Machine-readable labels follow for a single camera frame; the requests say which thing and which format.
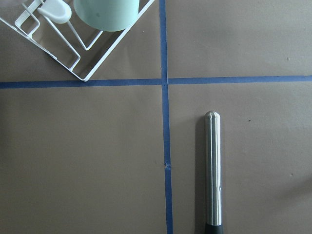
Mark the mint green plastic cup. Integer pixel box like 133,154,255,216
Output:
73,0,139,32

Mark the white wire cup rack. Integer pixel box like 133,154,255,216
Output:
0,0,154,82

